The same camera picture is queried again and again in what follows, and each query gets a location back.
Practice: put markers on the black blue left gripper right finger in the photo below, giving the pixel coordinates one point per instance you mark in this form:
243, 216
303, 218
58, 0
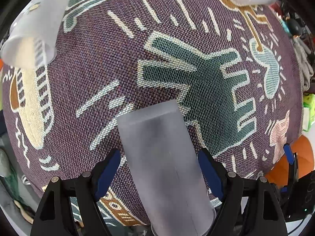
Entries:
253, 200

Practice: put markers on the frosted cup with stickers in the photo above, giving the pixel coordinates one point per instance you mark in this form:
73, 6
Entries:
33, 35

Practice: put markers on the grey cloth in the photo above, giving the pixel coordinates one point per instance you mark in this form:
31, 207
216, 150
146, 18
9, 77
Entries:
306, 70

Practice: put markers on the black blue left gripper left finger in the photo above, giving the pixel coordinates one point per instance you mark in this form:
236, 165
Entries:
54, 215

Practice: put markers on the tall frosted plastic cup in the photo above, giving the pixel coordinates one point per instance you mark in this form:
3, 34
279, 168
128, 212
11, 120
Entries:
165, 170

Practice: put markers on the purple patterned woven tablecloth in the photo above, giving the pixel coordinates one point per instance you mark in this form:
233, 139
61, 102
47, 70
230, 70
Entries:
232, 70

